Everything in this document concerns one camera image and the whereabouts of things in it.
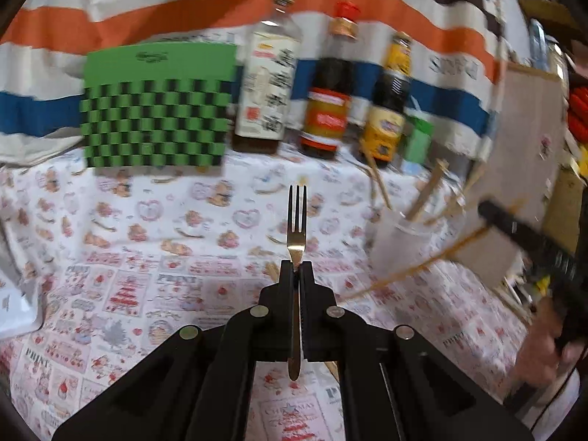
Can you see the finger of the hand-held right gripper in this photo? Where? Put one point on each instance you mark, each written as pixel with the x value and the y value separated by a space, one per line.
pixel 528 236

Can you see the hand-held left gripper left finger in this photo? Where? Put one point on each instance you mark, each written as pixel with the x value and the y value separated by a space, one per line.
pixel 285 285

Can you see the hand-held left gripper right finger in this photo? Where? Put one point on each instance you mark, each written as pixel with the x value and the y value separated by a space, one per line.
pixel 307 285

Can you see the metal fork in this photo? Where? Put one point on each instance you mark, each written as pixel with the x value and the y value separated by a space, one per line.
pixel 296 239

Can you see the clear plastic cup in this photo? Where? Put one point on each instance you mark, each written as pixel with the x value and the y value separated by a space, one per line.
pixel 399 248

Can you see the person's right hand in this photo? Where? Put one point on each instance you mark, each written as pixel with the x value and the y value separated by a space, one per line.
pixel 540 340

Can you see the brown cardboard panel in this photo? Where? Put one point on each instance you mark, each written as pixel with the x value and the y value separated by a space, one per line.
pixel 528 124

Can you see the red object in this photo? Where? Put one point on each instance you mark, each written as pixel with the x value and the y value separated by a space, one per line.
pixel 579 117

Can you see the bear and heart printed cloth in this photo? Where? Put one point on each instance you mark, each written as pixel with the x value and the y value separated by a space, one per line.
pixel 174 211

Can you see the small green carton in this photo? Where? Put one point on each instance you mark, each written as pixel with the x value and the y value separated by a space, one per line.
pixel 419 142

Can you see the red festive printed tablecloth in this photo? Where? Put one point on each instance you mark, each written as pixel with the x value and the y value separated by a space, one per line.
pixel 138 321

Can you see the dark bottle with yellow label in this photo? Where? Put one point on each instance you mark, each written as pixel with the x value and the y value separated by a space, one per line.
pixel 386 119

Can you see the dark bottle with red cap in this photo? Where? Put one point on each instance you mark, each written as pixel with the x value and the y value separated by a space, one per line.
pixel 328 101

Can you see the clear bottle with white label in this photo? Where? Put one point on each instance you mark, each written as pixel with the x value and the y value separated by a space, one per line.
pixel 264 82

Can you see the green black checkered box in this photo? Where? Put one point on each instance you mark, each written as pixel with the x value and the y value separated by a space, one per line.
pixel 156 115

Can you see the white box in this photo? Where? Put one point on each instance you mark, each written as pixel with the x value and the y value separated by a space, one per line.
pixel 16 305

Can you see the striped towel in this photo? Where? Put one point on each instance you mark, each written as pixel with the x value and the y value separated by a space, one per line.
pixel 138 18

